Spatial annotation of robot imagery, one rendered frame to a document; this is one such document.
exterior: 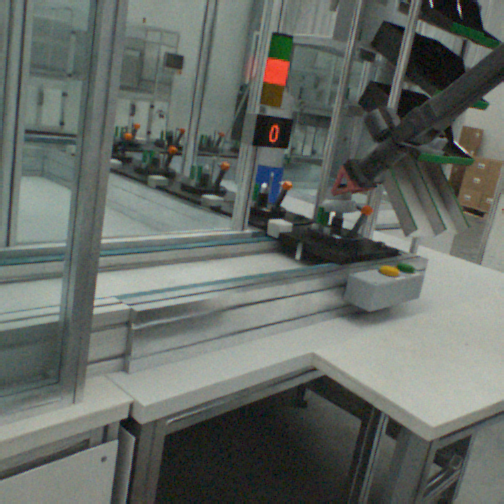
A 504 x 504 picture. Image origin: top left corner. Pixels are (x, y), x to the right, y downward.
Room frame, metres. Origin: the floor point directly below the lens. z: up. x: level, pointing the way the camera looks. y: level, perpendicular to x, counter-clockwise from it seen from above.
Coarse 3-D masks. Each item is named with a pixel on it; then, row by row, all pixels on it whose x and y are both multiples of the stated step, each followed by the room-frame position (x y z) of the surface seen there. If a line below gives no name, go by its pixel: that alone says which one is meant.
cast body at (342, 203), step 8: (344, 184) 1.43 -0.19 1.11; (328, 192) 1.44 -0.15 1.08; (328, 200) 1.44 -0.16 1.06; (336, 200) 1.42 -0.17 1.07; (344, 200) 1.42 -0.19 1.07; (352, 200) 1.43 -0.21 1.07; (328, 208) 1.43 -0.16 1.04; (336, 208) 1.42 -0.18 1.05; (344, 208) 1.40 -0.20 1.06; (352, 208) 1.42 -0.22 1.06
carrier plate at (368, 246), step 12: (300, 228) 1.49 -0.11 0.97; (288, 240) 1.38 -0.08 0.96; (300, 240) 1.36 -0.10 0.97; (312, 240) 1.37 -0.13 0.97; (372, 240) 1.50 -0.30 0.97; (312, 252) 1.33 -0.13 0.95; (324, 252) 1.31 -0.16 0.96; (336, 252) 1.30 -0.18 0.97; (348, 252) 1.32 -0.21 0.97; (360, 252) 1.34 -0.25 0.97; (372, 252) 1.36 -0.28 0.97; (384, 252) 1.40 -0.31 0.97; (396, 252) 1.44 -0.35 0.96
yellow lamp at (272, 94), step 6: (264, 84) 1.36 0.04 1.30; (270, 84) 1.35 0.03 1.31; (276, 84) 1.35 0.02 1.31; (264, 90) 1.36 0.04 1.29; (270, 90) 1.35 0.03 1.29; (276, 90) 1.35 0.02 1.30; (282, 90) 1.36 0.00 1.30; (264, 96) 1.35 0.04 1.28; (270, 96) 1.35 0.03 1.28; (276, 96) 1.35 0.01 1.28; (282, 96) 1.37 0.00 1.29; (264, 102) 1.35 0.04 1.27; (270, 102) 1.35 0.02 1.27; (276, 102) 1.35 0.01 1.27
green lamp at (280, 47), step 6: (276, 36) 1.35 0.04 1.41; (282, 36) 1.35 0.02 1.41; (270, 42) 1.37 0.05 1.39; (276, 42) 1.35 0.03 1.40; (282, 42) 1.35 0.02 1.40; (288, 42) 1.35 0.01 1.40; (270, 48) 1.36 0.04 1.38; (276, 48) 1.35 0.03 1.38; (282, 48) 1.35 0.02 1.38; (288, 48) 1.36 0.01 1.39; (270, 54) 1.36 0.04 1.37; (276, 54) 1.35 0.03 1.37; (282, 54) 1.35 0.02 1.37; (288, 54) 1.36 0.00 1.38; (282, 60) 1.35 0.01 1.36; (288, 60) 1.36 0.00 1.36
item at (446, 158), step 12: (372, 84) 1.71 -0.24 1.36; (384, 84) 1.75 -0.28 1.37; (372, 96) 1.70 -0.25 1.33; (384, 96) 1.67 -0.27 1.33; (408, 96) 1.77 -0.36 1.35; (372, 108) 1.70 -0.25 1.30; (408, 108) 1.76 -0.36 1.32; (420, 156) 1.54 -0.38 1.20; (432, 156) 1.57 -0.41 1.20; (444, 156) 1.60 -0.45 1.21
